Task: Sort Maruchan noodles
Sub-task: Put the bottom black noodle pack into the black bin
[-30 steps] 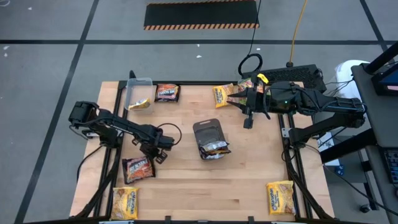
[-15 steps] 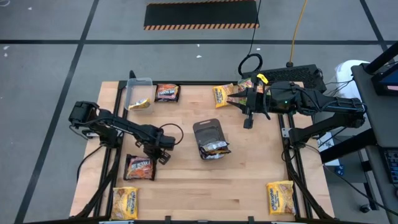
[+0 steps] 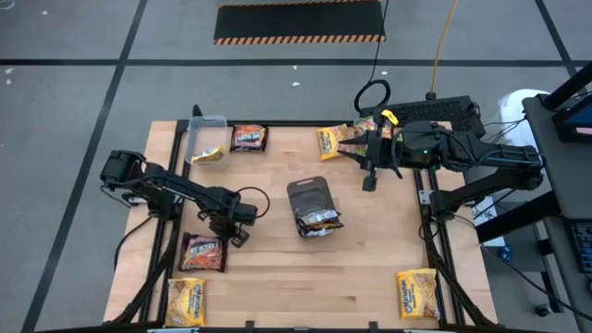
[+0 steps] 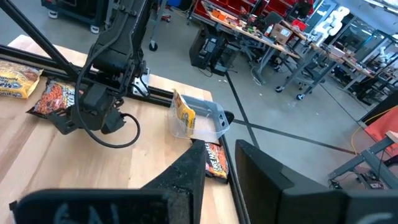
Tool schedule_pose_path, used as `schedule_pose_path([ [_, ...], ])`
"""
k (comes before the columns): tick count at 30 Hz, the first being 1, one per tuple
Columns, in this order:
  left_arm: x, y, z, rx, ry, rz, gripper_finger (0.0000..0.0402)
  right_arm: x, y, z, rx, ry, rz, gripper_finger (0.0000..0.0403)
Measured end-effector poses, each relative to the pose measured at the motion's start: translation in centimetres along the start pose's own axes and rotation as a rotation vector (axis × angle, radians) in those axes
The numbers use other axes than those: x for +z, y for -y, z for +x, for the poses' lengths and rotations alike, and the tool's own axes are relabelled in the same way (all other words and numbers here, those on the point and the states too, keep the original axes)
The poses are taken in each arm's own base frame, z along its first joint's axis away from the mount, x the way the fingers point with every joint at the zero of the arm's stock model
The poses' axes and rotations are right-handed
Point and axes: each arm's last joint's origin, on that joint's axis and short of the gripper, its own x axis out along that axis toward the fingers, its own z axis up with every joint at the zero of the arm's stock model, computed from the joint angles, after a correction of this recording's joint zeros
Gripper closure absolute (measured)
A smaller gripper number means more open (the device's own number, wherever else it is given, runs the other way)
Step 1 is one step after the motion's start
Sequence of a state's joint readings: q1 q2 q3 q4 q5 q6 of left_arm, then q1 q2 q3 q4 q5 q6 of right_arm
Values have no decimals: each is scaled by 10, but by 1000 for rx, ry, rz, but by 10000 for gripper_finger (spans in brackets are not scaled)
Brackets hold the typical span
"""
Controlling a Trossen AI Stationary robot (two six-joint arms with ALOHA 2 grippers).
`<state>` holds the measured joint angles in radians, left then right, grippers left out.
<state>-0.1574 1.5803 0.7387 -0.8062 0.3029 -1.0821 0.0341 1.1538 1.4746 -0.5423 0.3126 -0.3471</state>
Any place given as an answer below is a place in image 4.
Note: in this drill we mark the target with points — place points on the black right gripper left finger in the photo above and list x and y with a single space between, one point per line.
180 193

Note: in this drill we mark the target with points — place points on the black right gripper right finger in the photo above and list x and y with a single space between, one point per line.
280 202

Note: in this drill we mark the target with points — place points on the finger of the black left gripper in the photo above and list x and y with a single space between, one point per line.
66 128
62 116

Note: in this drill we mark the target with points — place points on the black fire noodle pack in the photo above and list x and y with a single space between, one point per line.
217 161
54 98

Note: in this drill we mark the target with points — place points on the yellow creamy chicken ramen pack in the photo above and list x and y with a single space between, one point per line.
18 79
185 115

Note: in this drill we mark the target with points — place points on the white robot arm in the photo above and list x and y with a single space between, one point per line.
329 21

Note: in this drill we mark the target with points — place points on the clear plastic bin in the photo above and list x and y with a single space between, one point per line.
211 121

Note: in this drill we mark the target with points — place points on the grey pole with caster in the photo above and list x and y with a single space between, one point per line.
154 46

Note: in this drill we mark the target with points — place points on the black rolling cart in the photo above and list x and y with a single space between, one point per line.
74 9

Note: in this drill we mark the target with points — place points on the black computer tower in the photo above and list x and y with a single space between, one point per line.
211 49

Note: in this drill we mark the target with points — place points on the red partition screen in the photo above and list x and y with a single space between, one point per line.
385 127

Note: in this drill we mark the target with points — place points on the brown cardboard box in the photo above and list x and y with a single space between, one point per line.
281 33

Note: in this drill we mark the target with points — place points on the long wooden workbench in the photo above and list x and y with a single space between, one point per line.
248 32

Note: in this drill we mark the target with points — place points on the red storage bins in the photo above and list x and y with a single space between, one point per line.
236 4

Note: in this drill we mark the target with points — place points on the black aluminium table frame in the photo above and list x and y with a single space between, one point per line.
31 62

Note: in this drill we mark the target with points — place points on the grey steel table frame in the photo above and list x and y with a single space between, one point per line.
370 155

